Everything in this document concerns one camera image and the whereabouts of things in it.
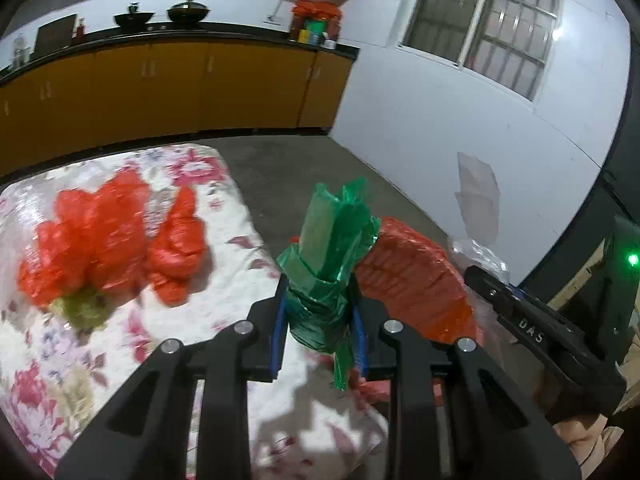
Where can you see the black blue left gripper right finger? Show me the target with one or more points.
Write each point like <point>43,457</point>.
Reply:
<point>454,414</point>

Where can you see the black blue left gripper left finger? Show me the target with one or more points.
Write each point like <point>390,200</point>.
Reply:
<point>143,430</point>

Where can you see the large red plastic bag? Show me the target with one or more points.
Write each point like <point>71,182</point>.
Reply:
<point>98,239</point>

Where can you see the green plastic bag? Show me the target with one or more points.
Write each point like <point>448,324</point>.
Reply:
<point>337,232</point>

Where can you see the white plastic bag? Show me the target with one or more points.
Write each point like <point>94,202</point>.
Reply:
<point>464,252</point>

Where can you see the red lined trash basket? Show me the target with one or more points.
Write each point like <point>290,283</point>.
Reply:
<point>412,276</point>

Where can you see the lower wooden kitchen cabinets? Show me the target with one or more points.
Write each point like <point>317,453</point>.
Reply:
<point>134,91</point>

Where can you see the right hand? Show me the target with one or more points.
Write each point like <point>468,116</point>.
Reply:
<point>589,438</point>

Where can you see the floral tablecloth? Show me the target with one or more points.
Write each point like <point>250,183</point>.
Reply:
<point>54,379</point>

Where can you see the window with grille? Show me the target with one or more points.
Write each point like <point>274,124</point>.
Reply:
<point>505,41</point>

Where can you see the glass jar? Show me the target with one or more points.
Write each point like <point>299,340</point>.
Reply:
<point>19,53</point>

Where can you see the red bottle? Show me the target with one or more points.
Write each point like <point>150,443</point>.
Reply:
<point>80,32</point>

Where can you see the dark cutting board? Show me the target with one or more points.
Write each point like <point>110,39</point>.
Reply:
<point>54,36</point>

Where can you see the black pot with ladle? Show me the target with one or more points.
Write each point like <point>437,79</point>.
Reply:
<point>134,19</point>

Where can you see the black wok with lid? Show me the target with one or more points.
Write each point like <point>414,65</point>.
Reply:
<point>187,14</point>

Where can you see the red bag of containers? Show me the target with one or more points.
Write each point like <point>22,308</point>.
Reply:
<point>315,23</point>

